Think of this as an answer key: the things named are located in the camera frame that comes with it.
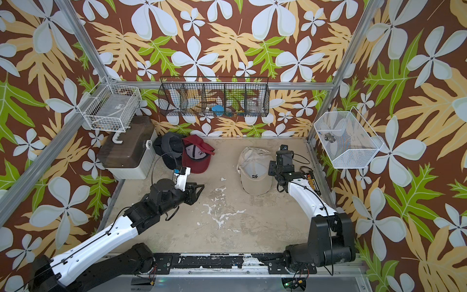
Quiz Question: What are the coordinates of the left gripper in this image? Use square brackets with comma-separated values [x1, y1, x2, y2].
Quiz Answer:
[159, 180, 205, 217]

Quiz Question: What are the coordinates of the beige baseball cap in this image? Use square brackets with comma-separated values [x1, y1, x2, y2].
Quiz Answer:
[237, 147, 272, 195]

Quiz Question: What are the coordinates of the red baseball cap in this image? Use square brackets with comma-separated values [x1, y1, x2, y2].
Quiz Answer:
[182, 135, 215, 174]

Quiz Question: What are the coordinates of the dark grey baseball cap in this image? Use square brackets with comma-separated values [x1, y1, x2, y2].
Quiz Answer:
[162, 133, 184, 170]

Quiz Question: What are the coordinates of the black baseball cap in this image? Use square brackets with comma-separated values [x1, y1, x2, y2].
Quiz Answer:
[153, 133, 173, 157]

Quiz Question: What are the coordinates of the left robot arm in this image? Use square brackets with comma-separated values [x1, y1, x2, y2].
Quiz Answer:
[26, 167, 204, 292]

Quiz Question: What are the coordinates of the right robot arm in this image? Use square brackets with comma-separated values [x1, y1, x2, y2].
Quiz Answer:
[268, 145, 356, 272]

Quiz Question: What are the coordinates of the black parallel charging board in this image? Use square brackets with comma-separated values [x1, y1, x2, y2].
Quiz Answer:
[300, 166, 321, 196]

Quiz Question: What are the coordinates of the white box with brown lid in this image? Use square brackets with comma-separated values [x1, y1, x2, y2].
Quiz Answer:
[97, 116, 157, 180]

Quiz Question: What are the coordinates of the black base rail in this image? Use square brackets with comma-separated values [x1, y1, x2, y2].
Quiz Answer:
[153, 252, 293, 275]

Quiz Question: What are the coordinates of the black wire wall basket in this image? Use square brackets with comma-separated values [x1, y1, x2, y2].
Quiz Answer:
[156, 76, 271, 117]

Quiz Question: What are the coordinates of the white wire wall basket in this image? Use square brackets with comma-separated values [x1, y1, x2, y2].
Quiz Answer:
[78, 77, 142, 133]

